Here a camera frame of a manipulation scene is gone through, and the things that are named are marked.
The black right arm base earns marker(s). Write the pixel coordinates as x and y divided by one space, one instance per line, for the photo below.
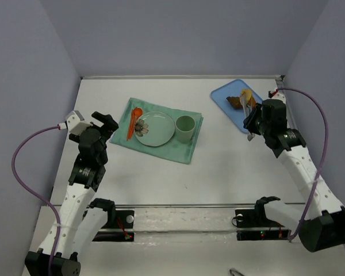
250 227

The green ceramic cup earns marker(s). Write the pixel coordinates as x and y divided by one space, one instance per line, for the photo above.
184 128

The orange plastic knife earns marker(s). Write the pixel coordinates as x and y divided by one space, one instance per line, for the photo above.
130 124

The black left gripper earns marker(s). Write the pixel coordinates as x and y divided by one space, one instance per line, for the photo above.
104 127

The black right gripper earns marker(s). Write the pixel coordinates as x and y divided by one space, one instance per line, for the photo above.
253 117

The green floral ceramic plate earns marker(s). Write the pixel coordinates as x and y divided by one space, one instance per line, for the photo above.
154 129

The round yellow bun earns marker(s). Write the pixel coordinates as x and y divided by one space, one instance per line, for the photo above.
248 98

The blue plastic tray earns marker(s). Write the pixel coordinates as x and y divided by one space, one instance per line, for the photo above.
233 89

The metal tongs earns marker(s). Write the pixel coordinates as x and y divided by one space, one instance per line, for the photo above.
247 108

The green satin placemat cloth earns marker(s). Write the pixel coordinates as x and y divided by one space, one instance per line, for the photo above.
173 150

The dark brown bread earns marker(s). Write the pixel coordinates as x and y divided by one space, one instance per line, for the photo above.
235 102

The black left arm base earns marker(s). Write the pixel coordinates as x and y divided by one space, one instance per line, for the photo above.
118 230

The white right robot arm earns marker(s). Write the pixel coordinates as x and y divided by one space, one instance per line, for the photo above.
322 223

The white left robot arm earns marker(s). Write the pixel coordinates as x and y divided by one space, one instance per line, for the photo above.
81 215

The orange plastic spoon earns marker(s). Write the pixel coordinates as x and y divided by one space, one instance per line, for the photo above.
138 112

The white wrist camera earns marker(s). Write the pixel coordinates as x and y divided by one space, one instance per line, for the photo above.
277 94
74 123

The orange plastic fork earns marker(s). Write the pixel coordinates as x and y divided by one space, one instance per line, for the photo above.
134 121

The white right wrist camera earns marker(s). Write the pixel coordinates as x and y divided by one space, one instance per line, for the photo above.
277 94

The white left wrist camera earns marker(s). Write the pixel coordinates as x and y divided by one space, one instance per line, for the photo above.
74 123

